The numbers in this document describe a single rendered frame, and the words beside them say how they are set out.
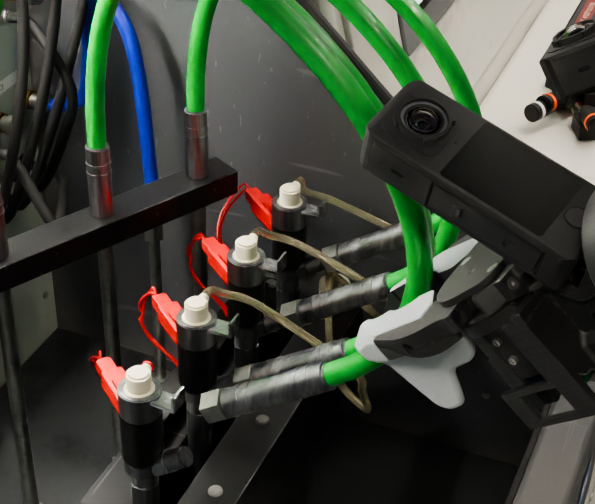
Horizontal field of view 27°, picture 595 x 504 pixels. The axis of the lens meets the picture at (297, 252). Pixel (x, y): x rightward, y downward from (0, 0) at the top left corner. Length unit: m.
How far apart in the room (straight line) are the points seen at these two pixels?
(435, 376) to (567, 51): 0.18
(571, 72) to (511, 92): 0.73
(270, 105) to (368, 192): 0.11
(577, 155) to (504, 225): 0.76
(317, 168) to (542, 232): 0.51
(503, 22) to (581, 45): 0.79
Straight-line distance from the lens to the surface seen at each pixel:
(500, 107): 1.38
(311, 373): 0.72
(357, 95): 0.61
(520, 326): 0.57
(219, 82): 1.04
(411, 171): 0.56
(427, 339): 0.59
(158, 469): 0.83
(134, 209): 0.96
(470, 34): 1.35
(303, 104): 1.01
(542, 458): 0.99
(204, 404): 0.77
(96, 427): 1.17
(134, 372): 0.79
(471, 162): 0.56
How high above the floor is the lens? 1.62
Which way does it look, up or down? 35 degrees down
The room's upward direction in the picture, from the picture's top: 2 degrees clockwise
